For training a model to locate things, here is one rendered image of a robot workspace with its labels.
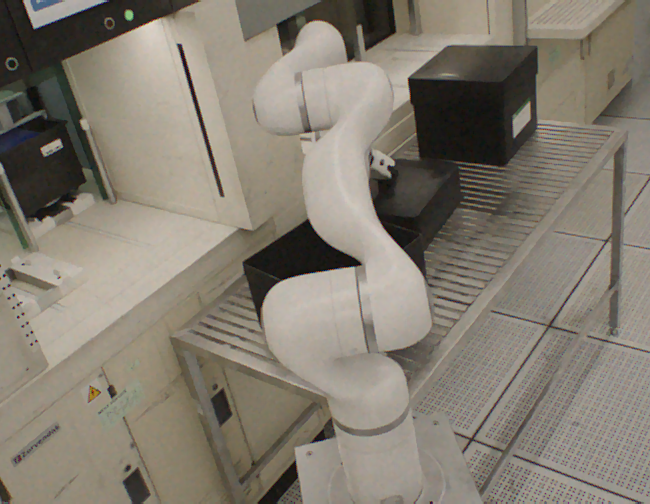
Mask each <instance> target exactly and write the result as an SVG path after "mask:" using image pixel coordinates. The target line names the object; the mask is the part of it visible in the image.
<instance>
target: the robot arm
mask: <svg viewBox="0 0 650 504"><path fill-rule="evenodd" d="M393 100H395V96H393V89H392V85H391V82H390V80H389V77H388V75H386V73H385V72H384V71H383V70H382V69H381V68H379V66H378V65H376V64H374V63H371V62H351V63H348V60H347V55H346V49H345V44H344V41H343V38H342V36H341V34H340V32H339V31H337V30H336V29H335V28H334V27H333V26H331V25H330V24H328V23H326V22H323V21H314V22H311V23H308V24H306V25H305V26H304V27H303V28H302V29H301V31H300V32H299V34H298V36H297V39H296V44H295V48H294V49H293V50H292V51H291V52H289V53H288V54H287V55H285V56H284V57H281V58H280V59H279V60H277V61H276V62H275V63H274V64H272V65H271V66H270V68H269V69H268V70H267V71H266V73H265V74H264V75H263V76H262V78H261V79H260V81H259V83H258V85H257V87H256V89H255V92H253V97H252V101H251V103H252V111H253V115H255V117H256V121H257V123H258V124H259V125H260V126H261V127H262V128H263V129H264V130H265V131H266V132H268V133H270V134H273V135H277V136H292V135H299V134H305V133H312V132H313V134H312V142H313V146H312V148H311V149H309V151H308V153H307V155H306V157H305V159H304V162H303V167H302V186H303V195H304V202H305V208H306V213H307V216H308V219H309V222H311V224H312V225H313V227H314V229H315V230H316V233H317V234H318V235H319V236H320V237H321V238H322V239H323V240H324V241H325V242H326V243H328V244H329V245H331V246H332V247H334V248H335V249H337V250H340V251H342V252H345V253H347V254H349V255H351V256H353V257H354V258H356V260H357V261H359V262H360V263H361V266H357V267H351V268H344V269H337V270H331V271H324V272H318V273H312V274H305V275H300V276H296V277H292V278H289V279H286V280H284V281H280V282H279V283H277V284H276V285H274V286H273V288H272V289H271V290H270V291H269V293H268V294H267V296H266V298H265V300H264V303H263V306H262V307H261V311H262V312H261V326H262V329H263V334H264V339H265V341H266V343H267V345H268V347H269V349H270V351H271V352H272V354H273V355H274V356H275V357H276V359H277V360H278V361H279V362H280V363H281V364H283V365H285V366H286V367H287V368H288V369H289V371H291V372H292V373H294V374H295V375H296V376H298V377H299V378H301V379H302V380H304V381H306V382H307V383H309V384H312V385H313V386H315V387H316V388H318V389H320V390H321V391H323V392H324V393H325V395H326V398H327V401H328V405H329V409H330V412H331V417H332V421H333V427H334V431H335V435H336V439H337V443H339V448H340V452H341V457H342V462H341V463H340V464H339V465H337V467H336V468H335V470H334V472H333V473H332V475H331V478H330V482H329V488H328V496H329V502H330V504H442V502H443V500H444V495H445V480H444V476H443V472H442V469H441V467H440V465H439V464H438V462H437V461H436V460H435V459H434V457H432V456H431V455H430V453H429V452H428V451H426V450H424V449H422V448H420V447H418V446H417V443H416V437H415V431H414V423H413V417H412V410H411V404H410V397H409V391H408V385H407V381H406V377H405V374H404V372H403V369H402V367H401V366H400V365H399V364H398V363H397V362H396V361H395V360H392V359H390V358H388V357H386V356H384V355H382V354H379V353H377V352H384V351H390V350H398V349H403V348H406V347H409V346H412V345H414V344H416V343H417V341H419V340H420V339H422V338H424V337H425V336H426V335H427V334H428V333H429V331H430V330H431V328H432V325H433V321H434V320H435V316H434V303H433V297H432V294H431V291H430V288H429V285H428V283H427V281H426V279H425V278H424V276H423V274H421V273H420V271H419V270H418V268H417V267H416V266H415V264H414V263H413V262H412V261H411V260H410V257H409V256H408V255H407V254H406V253H405V252H404V251H403V250H402V249H401V248H400V246H399V245H398V244H397V243H396V242H395V241H393V240H392V239H391V238H390V237H389V235H388V234H387V233H386V231H385V229H384V228H383V226H382V225H381V223H380V221H379V219H378V217H377V215H376V212H375V209H374V206H373V201H372V197H371V192H370V186H369V180H370V179H373V180H376V181H378V180H379V179H381V180H383V182H384V183H386V184H387V185H388V186H391V183H392V182H393V176H398V175H399V171H398V170H396V169H393V168H391V167H389V165H390V166H395V161H393V160H391V159H390V158H389V157H387V156H386V155H384V154H382V153H380V152H378V151H375V150H373V146H372V145H373V143H374V142H375V141H376V140H377V138H378V137H379V136H380V134H381V133H382V132H383V130H384V129H385V127H386V125H387V124H388V120H389V118H390V115H391V112H392V108H393Z"/></svg>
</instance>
